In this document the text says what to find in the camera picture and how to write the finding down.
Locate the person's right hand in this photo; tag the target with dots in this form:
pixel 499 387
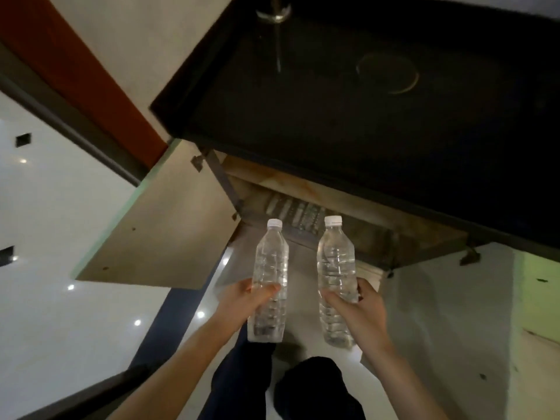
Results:
pixel 367 323

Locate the person's left hand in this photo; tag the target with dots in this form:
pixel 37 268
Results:
pixel 238 308

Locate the clear plastic water bottle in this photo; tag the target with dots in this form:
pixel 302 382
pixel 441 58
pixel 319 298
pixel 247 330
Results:
pixel 271 253
pixel 336 253

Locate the row of clear water bottles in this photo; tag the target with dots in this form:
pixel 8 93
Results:
pixel 302 216

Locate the person's left forearm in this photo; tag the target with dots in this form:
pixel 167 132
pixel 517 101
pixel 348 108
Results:
pixel 175 380

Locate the person's right forearm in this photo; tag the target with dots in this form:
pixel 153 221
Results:
pixel 407 389

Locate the person's right shoe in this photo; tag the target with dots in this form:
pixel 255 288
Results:
pixel 291 347

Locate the person's black trousers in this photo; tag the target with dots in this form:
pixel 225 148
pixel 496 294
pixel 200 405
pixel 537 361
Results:
pixel 306 389

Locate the metal door hinge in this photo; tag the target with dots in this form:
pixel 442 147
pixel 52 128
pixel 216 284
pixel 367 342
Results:
pixel 389 273
pixel 236 215
pixel 470 255
pixel 197 163

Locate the green base cupboard row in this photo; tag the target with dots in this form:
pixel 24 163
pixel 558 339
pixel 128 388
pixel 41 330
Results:
pixel 538 293

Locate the dark sliding door edge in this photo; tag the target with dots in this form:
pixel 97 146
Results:
pixel 87 393

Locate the dark grey door jamb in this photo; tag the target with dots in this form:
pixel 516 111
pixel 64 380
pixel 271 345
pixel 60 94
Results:
pixel 65 122

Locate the black metal utensil holder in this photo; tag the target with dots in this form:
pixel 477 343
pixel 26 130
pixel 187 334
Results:
pixel 273 15

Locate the orange door frame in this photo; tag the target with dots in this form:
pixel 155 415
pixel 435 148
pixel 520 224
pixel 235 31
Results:
pixel 65 61

